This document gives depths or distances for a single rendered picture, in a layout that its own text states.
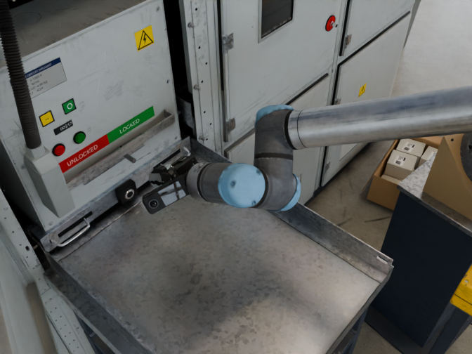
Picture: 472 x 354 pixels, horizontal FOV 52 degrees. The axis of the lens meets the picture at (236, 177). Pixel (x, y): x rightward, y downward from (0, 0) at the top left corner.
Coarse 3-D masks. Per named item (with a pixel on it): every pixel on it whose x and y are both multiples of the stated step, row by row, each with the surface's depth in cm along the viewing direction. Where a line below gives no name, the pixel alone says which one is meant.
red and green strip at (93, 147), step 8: (144, 112) 133; (152, 112) 136; (136, 120) 132; (144, 120) 135; (120, 128) 129; (128, 128) 131; (104, 136) 126; (112, 136) 128; (120, 136) 130; (96, 144) 125; (104, 144) 127; (80, 152) 122; (88, 152) 124; (64, 160) 119; (72, 160) 122; (80, 160) 124; (64, 168) 121
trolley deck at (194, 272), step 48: (96, 240) 134; (144, 240) 133; (192, 240) 133; (240, 240) 133; (288, 240) 133; (96, 288) 123; (144, 288) 123; (192, 288) 123; (240, 288) 122; (288, 288) 122; (336, 288) 122; (192, 336) 113; (240, 336) 113; (288, 336) 113; (336, 336) 113
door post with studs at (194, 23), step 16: (192, 0) 121; (192, 16) 124; (192, 32) 127; (192, 48) 130; (192, 64) 133; (208, 64) 137; (192, 80) 136; (208, 80) 141; (192, 96) 140; (208, 96) 144; (208, 112) 148; (192, 128) 154; (208, 128) 152; (208, 144) 157
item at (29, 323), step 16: (0, 256) 105; (0, 272) 98; (0, 288) 81; (16, 288) 109; (32, 288) 124; (0, 304) 76; (16, 304) 101; (32, 304) 121; (0, 320) 74; (16, 320) 94; (32, 320) 113; (48, 320) 117; (0, 336) 72; (16, 336) 88; (32, 336) 104; (48, 336) 115; (0, 352) 71; (16, 352) 73; (32, 352) 97; (48, 352) 112
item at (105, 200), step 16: (176, 144) 149; (160, 160) 147; (128, 176) 140; (144, 176) 145; (112, 192) 137; (80, 208) 132; (96, 208) 135; (64, 224) 128; (80, 224) 133; (48, 240) 127; (64, 240) 131
